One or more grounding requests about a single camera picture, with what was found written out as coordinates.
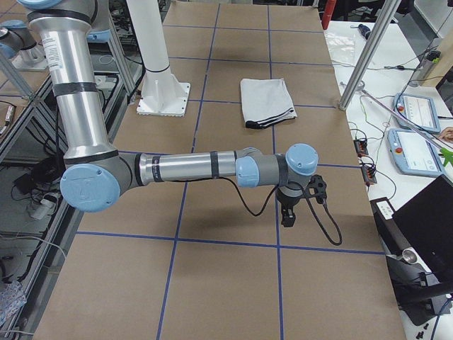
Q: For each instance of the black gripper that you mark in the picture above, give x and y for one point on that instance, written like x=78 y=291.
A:
x=286 y=204

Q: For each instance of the grey cartoon print t-shirt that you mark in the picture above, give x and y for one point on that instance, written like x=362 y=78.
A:
x=265 y=103

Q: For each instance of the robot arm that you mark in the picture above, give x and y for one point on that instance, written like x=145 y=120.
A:
x=96 y=171

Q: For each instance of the person's hand on pendant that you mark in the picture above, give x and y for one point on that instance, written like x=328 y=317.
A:
x=447 y=134

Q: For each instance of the black laptop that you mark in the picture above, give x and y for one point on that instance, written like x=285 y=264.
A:
x=426 y=222

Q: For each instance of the near blue teach pendant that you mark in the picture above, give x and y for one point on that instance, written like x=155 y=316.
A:
x=413 y=155

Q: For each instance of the blue teach pendant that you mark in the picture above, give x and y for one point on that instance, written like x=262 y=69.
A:
x=413 y=155
x=420 y=110

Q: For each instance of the far blue teach pendant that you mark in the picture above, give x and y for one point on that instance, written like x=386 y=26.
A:
x=420 y=110

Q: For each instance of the metal reacher grabber tool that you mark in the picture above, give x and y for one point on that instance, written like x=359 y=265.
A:
x=445 y=151

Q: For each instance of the clear plastic bag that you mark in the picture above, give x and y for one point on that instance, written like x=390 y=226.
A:
x=344 y=49

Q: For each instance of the red object at edge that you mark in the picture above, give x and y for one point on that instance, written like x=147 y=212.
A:
x=327 y=14

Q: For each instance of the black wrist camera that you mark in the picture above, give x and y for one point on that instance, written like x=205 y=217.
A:
x=316 y=188

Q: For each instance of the aluminium frame post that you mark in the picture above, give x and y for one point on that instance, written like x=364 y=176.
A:
x=387 y=13

